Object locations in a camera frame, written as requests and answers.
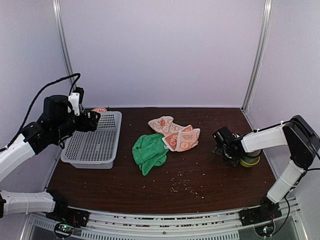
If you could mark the right aluminium frame post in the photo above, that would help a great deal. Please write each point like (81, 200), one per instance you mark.
(257, 64)

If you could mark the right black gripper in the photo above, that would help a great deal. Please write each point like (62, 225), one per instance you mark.
(234, 162)

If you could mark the green bowl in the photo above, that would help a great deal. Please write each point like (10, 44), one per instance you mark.
(248, 162)

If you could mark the left aluminium frame post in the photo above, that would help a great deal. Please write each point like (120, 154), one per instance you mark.
(62, 36)

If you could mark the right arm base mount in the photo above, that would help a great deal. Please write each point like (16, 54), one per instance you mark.
(262, 217)

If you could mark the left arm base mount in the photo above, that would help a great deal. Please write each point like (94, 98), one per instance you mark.
(67, 219)

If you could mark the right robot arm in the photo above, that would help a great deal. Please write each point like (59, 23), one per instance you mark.
(293, 138)

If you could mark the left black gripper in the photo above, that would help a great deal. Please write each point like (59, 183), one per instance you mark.
(93, 122)

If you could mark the aluminium frame post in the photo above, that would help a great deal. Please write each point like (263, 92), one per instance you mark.
(62, 36)
(257, 64)

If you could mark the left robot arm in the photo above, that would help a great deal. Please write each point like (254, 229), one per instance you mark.
(61, 117)

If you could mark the white coral pattern mug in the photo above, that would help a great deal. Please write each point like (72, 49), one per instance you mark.
(253, 155)

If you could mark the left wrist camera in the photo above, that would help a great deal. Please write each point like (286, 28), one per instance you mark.
(75, 99)

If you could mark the green microfiber towel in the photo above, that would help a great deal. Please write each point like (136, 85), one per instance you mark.
(149, 151)

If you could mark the orange bunny pattern towel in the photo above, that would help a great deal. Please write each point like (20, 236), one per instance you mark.
(176, 138)

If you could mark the white perforated plastic basket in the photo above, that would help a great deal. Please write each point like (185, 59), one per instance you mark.
(95, 149)

